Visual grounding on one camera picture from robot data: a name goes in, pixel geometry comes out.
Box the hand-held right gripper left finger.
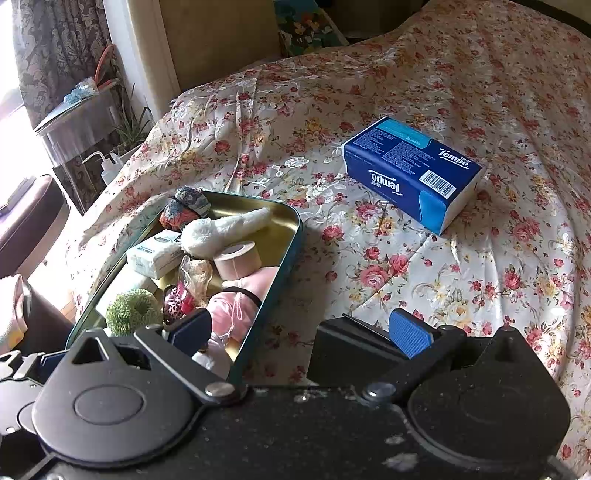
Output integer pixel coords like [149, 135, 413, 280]
[69, 308, 238, 407]

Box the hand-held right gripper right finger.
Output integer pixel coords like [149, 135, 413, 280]
[362, 308, 539, 407]

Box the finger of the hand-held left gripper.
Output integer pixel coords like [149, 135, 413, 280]
[41, 351, 70, 376]
[0, 351, 44, 384]

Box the red patterned scrunchie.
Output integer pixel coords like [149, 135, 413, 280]
[163, 284, 198, 326]

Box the white cloth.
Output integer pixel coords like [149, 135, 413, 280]
[191, 339, 232, 377]

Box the clear plastic bag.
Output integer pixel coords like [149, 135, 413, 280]
[178, 255, 214, 308]

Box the black hair tie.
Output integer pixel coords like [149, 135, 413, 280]
[221, 286, 264, 308]

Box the green knitted scrunchie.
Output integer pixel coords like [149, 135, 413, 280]
[105, 288, 164, 337]

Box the small white tissue packet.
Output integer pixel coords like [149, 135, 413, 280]
[126, 230, 188, 280]

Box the pink tape roll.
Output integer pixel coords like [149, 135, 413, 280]
[213, 240, 264, 281]

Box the pink cloth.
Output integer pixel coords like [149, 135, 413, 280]
[203, 267, 280, 344]

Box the white plush toy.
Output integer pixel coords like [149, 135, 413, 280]
[180, 207, 272, 259]

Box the multicoloured towel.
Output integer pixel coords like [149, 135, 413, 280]
[159, 185, 213, 232]

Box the gold metal tin tray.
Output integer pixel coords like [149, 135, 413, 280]
[66, 189, 303, 384]

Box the black chair back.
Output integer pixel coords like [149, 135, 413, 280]
[21, 279, 77, 356]

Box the pink fluffy towel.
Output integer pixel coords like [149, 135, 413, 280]
[0, 274, 29, 354]

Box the black box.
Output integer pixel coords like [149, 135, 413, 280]
[307, 314, 416, 388]

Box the purple upholstered stool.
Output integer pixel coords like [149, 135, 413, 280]
[0, 174, 71, 280]

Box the dark book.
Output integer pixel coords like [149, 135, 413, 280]
[0, 178, 37, 213]

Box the blue tissue pack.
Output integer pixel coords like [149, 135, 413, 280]
[341, 115, 488, 236]

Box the white squeeze bottle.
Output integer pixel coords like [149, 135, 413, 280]
[82, 151, 122, 188]

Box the white planter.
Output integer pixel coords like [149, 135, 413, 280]
[117, 141, 148, 160]

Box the green potted plant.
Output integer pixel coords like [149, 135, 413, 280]
[111, 83, 155, 153]

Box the clear acrylic side table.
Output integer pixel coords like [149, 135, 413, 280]
[33, 78, 127, 215]

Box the blue plastic bag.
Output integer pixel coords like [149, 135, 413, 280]
[64, 78, 100, 106]

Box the floral bedspread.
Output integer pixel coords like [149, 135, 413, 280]
[65, 0, 591, 462]

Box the beige headboard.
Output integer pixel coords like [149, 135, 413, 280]
[159, 0, 282, 93]

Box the grey patterned curtain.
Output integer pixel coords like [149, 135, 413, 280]
[11, 0, 112, 130]

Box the colourful floral painting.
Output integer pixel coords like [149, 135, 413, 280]
[274, 0, 352, 58]

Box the orange-handled tool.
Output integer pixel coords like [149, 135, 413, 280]
[92, 44, 120, 90]

